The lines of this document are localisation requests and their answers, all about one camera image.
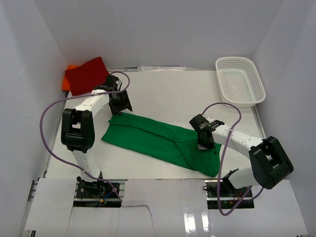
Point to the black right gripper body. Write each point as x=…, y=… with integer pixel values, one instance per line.
x=205, y=138

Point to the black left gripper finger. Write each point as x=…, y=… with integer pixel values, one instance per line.
x=116, y=110
x=126, y=101

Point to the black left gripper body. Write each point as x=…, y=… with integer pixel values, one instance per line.
x=120, y=102

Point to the green t shirt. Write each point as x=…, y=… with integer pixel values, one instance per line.
x=163, y=141

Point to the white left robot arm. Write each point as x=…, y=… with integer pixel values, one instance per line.
x=77, y=130

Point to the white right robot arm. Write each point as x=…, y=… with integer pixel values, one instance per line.
x=269, y=162

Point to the folded red t shirt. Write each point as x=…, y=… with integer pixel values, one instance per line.
x=85, y=78

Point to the folded orange t shirt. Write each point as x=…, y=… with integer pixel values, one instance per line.
x=65, y=82

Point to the white perforated plastic basket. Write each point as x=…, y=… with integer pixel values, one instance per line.
x=239, y=82

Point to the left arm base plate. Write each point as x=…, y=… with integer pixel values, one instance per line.
x=97, y=194

